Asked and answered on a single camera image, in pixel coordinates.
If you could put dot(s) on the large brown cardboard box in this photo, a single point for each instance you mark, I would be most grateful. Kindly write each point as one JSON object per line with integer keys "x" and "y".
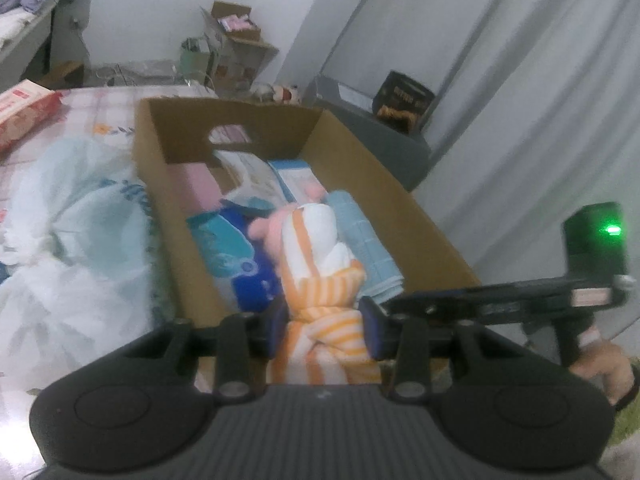
{"x": 380, "y": 170}

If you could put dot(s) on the light blue framed packet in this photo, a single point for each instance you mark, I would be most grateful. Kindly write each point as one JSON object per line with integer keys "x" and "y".
{"x": 295, "y": 177}

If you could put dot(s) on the blue and white packet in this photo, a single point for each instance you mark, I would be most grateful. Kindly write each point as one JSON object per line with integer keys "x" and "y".
{"x": 255, "y": 285}

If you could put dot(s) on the grey curtain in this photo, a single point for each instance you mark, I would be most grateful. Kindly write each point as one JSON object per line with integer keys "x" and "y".
{"x": 500, "y": 85}

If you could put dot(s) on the small white brown plush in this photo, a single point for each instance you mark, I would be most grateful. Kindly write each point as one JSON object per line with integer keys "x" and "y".
{"x": 275, "y": 92}

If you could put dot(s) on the grey storage box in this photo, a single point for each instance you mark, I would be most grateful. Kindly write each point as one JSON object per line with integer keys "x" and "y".
{"x": 380, "y": 145}

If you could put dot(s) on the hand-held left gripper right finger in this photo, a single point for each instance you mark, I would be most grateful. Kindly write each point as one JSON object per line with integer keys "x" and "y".
{"x": 372, "y": 332}

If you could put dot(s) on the green rug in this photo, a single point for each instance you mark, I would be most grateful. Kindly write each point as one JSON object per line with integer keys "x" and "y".
{"x": 631, "y": 427}

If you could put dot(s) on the person's right hand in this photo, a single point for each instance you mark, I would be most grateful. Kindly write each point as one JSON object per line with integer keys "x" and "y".
{"x": 607, "y": 367}

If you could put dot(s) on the small brown cardboard box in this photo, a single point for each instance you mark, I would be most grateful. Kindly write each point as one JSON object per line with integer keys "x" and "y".
{"x": 62, "y": 74}

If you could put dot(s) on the red orange carton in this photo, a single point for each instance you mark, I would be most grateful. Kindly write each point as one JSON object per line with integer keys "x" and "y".
{"x": 25, "y": 110}

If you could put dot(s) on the pink flat packet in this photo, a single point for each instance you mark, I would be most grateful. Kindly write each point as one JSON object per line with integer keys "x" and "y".
{"x": 200, "y": 185}

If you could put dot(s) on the white plastic bag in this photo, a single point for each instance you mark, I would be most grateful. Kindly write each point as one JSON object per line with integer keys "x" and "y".
{"x": 75, "y": 240}

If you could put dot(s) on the orange striped cloth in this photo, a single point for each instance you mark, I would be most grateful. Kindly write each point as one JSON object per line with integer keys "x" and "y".
{"x": 325, "y": 310}

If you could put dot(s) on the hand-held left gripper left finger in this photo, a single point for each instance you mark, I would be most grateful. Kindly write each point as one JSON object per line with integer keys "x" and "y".
{"x": 277, "y": 332}

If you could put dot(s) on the black gold printed box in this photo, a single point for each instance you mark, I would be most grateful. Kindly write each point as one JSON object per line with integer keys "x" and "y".
{"x": 405, "y": 97}

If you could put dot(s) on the teal printed packet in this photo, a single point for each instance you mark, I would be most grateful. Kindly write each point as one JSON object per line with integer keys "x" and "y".
{"x": 225, "y": 250}

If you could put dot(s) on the open cardboard box with goods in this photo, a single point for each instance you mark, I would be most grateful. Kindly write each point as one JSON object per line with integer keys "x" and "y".
{"x": 240, "y": 60}

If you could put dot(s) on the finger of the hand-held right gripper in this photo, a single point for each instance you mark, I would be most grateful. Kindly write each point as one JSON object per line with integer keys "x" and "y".
{"x": 475, "y": 302}

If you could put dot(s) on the white table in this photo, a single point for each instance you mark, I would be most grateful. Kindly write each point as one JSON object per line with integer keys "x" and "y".
{"x": 30, "y": 40}

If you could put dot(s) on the green paper bag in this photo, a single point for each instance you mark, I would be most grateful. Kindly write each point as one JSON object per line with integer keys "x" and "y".
{"x": 195, "y": 57}

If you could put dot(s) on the teal checked towel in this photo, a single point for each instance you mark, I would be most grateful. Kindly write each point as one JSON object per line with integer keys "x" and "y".
{"x": 360, "y": 240}

